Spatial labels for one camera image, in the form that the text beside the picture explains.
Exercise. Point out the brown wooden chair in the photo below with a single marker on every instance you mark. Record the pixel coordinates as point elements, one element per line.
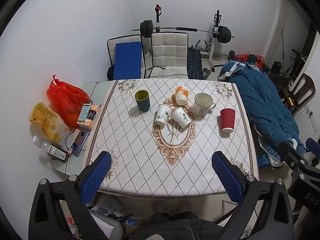
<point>301,94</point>

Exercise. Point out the purple smartphone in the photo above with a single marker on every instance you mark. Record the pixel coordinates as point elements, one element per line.
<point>79,142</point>

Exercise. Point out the barbell with black plates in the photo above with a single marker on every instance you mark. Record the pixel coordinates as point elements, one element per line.
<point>223,35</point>

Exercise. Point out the red plastic bag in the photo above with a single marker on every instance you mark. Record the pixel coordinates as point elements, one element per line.
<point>67,101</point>

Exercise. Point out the brown medicine bottle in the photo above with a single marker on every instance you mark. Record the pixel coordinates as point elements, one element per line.
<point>57,153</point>

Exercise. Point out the floral diamond pattern tablecloth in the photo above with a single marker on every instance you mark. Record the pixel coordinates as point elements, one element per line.
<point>167,161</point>

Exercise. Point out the white weight bench rack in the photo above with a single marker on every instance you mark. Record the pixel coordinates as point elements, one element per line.
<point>210,46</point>

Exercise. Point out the chair with blue cushion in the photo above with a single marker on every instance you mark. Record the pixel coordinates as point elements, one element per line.
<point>126,58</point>

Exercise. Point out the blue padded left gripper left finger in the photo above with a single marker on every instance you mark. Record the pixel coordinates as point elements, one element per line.
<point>93,175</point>

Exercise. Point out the dark green mug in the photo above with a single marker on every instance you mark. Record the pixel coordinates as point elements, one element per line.
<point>142,100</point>

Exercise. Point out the yellow chips bag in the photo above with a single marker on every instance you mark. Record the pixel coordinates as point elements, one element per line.
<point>50,123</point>

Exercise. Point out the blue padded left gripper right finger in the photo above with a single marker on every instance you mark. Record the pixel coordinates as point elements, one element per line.
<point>231,177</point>

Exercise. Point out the orange tissue pack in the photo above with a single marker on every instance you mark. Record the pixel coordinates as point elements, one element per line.
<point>87,124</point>

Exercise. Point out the white paper cup with print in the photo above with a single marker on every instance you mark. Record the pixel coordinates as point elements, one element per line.
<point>182,118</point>

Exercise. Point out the white padded chair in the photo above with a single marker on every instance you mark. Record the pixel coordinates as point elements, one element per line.
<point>169,53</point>

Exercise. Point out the orange and white paper cup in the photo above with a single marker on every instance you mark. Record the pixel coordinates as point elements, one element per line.
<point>181,95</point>

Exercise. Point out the red ribbed paper cup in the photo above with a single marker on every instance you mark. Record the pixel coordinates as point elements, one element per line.
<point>227,118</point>

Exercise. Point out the light blue small box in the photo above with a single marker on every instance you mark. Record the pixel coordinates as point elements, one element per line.
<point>84,112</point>

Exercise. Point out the white ceramic tea mug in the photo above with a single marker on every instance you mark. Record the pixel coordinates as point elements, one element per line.
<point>203,104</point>

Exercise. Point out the blue quilted jacket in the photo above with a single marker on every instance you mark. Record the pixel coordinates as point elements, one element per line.
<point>272,121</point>

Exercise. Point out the black small box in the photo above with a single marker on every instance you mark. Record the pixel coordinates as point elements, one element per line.
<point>92,112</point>

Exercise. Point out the white floral paper cup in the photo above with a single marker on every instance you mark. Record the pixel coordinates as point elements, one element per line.
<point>163,114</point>

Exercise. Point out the clear plastic bottle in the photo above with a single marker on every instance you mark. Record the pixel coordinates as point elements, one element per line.
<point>42,144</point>

